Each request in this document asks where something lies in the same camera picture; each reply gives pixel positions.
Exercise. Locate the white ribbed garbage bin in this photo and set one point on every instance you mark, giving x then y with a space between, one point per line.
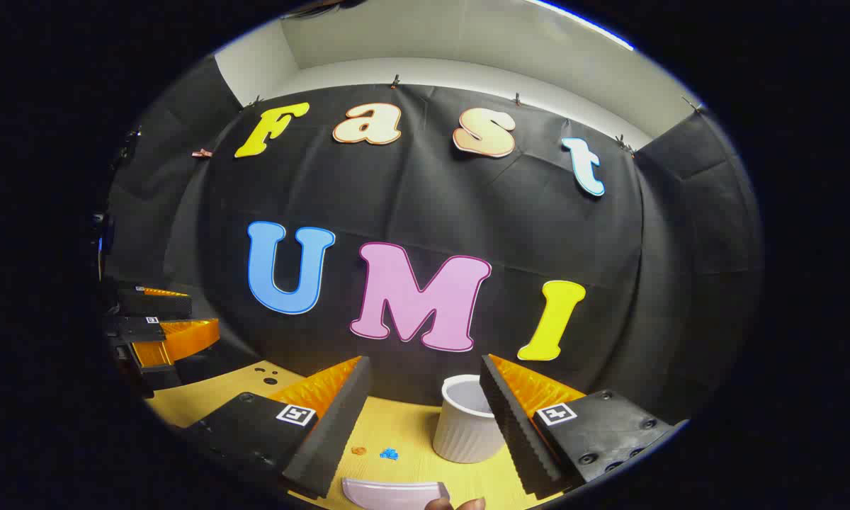
460 432

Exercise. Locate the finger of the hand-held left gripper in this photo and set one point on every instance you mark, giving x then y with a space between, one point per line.
138 331
159 304

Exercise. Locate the blue paper trash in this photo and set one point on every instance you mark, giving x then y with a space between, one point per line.
389 454

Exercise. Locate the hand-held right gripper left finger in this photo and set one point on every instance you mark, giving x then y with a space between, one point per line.
326 439

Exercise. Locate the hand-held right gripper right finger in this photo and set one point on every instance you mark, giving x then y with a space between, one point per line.
517 432

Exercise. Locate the light purple dustpan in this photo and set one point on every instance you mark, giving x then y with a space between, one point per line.
397 494

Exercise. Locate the black backdrop cloth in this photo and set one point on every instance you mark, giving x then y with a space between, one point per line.
425 205

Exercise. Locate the yellow wooden desktop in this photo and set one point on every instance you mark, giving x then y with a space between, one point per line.
404 432

